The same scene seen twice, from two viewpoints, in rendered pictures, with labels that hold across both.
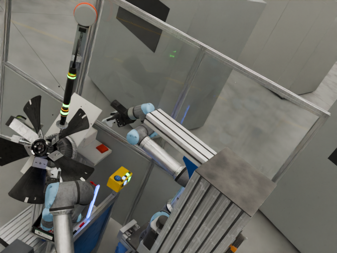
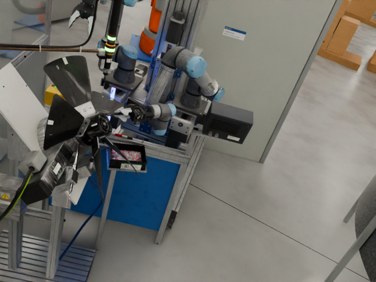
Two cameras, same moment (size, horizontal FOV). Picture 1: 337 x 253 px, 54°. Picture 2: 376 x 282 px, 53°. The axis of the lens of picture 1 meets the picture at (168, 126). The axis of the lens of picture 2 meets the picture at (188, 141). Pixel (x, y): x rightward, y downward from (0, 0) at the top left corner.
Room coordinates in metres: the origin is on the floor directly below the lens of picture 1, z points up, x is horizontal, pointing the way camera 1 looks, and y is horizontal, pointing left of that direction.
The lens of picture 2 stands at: (1.63, 2.21, 2.22)
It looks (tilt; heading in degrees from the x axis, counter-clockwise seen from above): 33 degrees down; 249
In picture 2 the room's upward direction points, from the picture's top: 18 degrees clockwise
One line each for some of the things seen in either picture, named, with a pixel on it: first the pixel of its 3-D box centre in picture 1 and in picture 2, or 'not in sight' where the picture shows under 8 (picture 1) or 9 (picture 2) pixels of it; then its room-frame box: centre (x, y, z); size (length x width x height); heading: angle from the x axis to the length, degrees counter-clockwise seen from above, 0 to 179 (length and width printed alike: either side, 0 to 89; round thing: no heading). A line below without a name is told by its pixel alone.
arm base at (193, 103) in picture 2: not in sight; (192, 96); (0.85, 0.02, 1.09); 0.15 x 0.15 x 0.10
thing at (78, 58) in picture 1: (75, 62); not in sight; (2.08, 0.81, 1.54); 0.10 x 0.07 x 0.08; 21
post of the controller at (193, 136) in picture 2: not in sight; (191, 141); (0.89, 0.37, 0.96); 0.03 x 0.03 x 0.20; 76
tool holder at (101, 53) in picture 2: (63, 117); (106, 60); (1.50, 0.59, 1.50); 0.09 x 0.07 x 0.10; 21
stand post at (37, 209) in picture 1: (39, 205); (56, 231); (1.63, 0.70, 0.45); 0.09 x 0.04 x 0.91; 76
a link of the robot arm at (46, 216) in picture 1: (50, 210); (165, 111); (1.12, 0.41, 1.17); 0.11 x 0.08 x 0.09; 23
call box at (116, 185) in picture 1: (119, 179); (61, 98); (1.69, 0.17, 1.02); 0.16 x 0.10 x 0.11; 166
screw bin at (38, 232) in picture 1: (52, 221); (126, 156); (1.28, 0.44, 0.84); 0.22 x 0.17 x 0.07; 1
